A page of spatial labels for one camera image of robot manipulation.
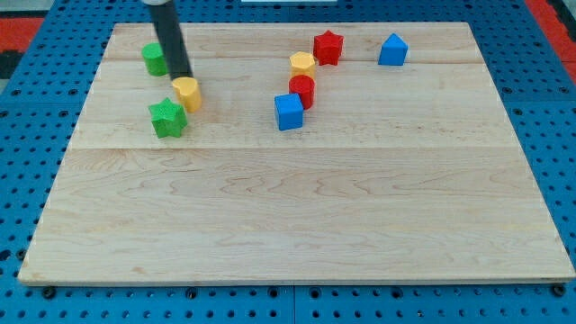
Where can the red star block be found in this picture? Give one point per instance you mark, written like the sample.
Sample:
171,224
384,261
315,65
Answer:
327,48

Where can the yellow heart block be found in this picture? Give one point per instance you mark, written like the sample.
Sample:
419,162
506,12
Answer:
188,93

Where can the green star block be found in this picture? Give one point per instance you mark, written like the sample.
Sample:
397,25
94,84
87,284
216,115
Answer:
168,118

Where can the light wooden board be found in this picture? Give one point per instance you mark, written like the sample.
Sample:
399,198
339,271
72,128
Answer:
406,174

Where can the blue cube block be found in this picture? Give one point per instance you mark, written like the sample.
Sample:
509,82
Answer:
288,112

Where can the red cylinder block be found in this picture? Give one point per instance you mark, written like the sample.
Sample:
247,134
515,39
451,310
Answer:
304,87

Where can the yellow hexagon block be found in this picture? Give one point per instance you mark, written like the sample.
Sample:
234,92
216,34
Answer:
302,63

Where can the blue triangular prism block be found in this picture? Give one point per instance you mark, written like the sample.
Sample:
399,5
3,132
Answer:
393,51

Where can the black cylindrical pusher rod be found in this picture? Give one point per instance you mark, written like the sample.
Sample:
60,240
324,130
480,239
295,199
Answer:
166,23

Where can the green cylinder block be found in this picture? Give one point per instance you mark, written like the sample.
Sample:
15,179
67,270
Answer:
154,59

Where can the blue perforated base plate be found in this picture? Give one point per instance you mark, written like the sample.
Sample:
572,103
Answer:
45,94

